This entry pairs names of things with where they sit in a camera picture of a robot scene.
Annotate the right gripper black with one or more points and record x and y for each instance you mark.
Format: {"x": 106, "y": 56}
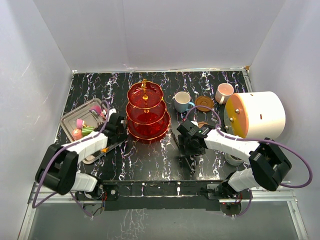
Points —
{"x": 186, "y": 150}

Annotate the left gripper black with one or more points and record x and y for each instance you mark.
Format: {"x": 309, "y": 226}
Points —
{"x": 123, "y": 137}

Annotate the red three-tier dessert stand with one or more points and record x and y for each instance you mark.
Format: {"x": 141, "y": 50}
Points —
{"x": 147, "y": 117}

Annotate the pink cupcake with topping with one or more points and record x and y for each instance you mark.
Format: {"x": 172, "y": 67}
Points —
{"x": 80, "y": 124}

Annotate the pink round cake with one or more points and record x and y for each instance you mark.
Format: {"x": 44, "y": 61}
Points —
{"x": 77, "y": 134}

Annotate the stainless steel tray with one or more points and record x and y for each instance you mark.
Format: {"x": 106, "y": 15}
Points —
{"x": 68, "y": 124}

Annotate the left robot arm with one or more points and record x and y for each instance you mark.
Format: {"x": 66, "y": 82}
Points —
{"x": 58, "y": 170}

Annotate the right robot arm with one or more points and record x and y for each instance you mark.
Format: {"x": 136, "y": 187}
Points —
{"x": 268, "y": 164}

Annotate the brown saucer front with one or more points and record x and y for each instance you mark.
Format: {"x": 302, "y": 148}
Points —
{"x": 201, "y": 123}

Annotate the magenta cake slice back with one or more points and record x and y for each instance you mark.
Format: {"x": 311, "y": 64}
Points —
{"x": 96, "y": 109}

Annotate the green layered cake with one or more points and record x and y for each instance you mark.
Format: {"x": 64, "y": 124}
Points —
{"x": 85, "y": 131}

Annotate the blue and white teacup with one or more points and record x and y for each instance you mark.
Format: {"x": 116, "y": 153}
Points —
{"x": 182, "y": 102}

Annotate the brown saucer near cups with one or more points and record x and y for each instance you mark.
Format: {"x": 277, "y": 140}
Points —
{"x": 204, "y": 103}

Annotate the grey tape roll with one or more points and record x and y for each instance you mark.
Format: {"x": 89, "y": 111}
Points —
{"x": 232, "y": 160}

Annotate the pink and white teacup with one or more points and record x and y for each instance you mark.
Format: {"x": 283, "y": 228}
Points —
{"x": 224, "y": 91}

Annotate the large white cylinder container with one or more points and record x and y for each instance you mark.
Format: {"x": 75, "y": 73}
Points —
{"x": 256, "y": 115}

